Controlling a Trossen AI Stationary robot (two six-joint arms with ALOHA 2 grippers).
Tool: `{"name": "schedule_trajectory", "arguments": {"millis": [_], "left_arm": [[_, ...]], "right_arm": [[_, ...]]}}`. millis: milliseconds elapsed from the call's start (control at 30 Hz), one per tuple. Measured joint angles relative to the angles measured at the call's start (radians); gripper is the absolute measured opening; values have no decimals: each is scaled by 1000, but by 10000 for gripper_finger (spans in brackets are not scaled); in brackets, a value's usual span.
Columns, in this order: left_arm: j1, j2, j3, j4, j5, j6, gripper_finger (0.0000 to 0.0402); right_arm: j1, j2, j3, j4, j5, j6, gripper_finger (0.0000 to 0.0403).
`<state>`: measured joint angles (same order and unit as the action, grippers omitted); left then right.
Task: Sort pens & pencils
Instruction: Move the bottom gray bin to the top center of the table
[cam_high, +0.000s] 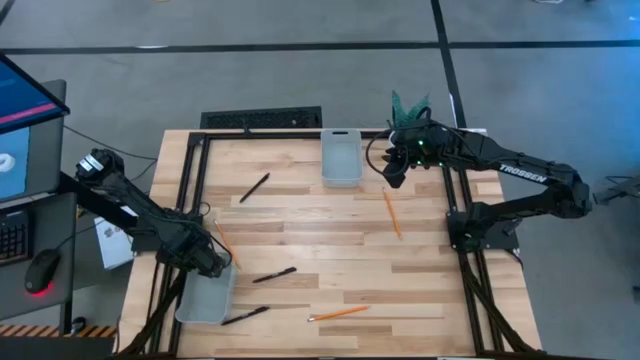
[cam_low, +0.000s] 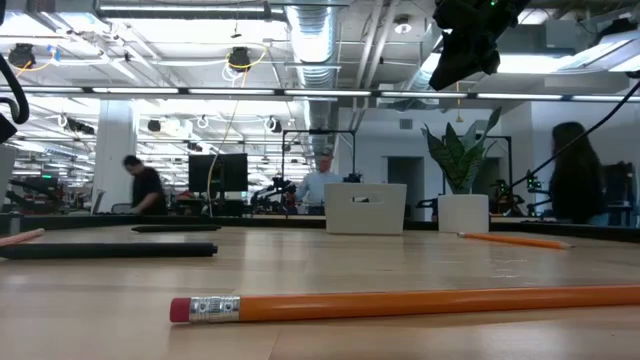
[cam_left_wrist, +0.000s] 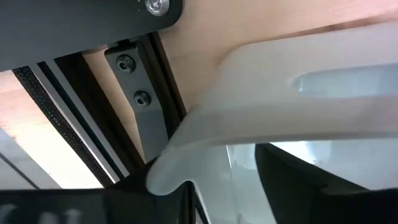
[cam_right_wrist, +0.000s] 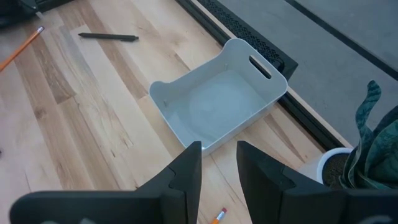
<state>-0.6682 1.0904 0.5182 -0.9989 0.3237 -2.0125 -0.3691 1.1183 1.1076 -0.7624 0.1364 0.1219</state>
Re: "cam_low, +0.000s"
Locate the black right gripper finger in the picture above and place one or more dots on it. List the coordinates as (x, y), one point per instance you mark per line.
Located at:
(465, 60)

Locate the orange pencil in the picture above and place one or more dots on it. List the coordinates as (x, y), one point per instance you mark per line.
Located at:
(515, 241)
(20, 236)
(400, 302)

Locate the grey plastic bin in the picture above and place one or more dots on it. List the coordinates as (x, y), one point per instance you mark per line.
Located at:
(340, 215)

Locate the black pen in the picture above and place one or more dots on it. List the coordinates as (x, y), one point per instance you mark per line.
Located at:
(107, 250)

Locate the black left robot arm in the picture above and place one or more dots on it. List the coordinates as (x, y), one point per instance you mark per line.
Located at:
(5, 130)

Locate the black background robot arm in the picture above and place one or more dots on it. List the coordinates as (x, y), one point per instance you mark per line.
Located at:
(532, 187)
(272, 192)

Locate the snake plant in white pot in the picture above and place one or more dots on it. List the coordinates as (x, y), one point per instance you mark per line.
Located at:
(462, 212)

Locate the person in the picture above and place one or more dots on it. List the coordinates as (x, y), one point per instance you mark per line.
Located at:
(147, 190)
(315, 187)
(575, 180)

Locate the black equipment case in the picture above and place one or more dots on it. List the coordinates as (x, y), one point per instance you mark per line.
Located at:
(620, 190)

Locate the long ceiling light strip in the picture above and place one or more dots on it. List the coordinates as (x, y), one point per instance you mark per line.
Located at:
(230, 92)

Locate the black monitor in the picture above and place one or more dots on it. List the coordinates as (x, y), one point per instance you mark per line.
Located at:
(220, 172)

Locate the white pillar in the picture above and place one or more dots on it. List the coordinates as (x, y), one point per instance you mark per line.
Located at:
(112, 150)

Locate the black background machine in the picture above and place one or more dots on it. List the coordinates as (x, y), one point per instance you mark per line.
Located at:
(30, 190)

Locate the silver ceiling duct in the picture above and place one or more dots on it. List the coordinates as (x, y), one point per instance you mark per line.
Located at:
(312, 45)

